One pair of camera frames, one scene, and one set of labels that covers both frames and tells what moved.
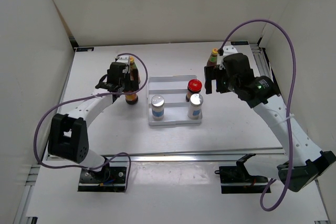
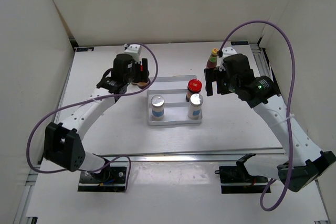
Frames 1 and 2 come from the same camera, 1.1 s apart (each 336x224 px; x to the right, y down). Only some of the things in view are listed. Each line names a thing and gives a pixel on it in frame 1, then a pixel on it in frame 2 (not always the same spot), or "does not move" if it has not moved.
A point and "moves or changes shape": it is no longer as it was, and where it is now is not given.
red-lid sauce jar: x=132 y=99 moves or changes shape
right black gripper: x=210 y=74 does not move
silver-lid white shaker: x=195 y=112 does not move
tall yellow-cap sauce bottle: x=212 y=60 does not move
